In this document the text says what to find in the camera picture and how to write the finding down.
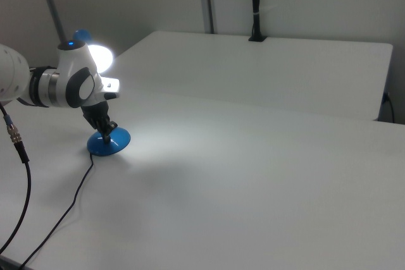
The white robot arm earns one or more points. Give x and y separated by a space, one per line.
72 67

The blue gooseneck desk lamp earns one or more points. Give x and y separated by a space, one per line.
117 140

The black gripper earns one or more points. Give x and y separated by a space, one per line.
96 115

